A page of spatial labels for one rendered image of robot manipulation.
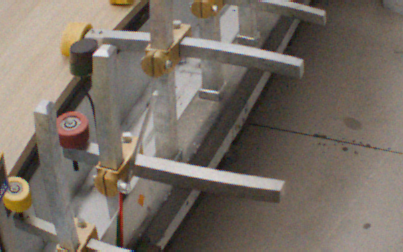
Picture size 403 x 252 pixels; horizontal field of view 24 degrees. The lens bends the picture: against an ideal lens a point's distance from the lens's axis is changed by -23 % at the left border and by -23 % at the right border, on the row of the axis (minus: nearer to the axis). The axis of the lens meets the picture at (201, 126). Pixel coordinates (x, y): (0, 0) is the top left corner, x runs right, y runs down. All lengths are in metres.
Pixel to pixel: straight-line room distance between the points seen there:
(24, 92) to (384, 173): 1.58
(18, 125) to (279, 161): 1.54
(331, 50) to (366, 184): 0.86
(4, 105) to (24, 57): 0.21
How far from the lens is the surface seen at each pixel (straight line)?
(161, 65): 2.17
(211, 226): 3.28
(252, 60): 2.18
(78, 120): 2.12
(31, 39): 2.47
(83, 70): 1.94
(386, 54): 4.16
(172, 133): 2.29
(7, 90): 2.28
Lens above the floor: 2.08
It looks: 34 degrees down
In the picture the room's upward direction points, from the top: 3 degrees counter-clockwise
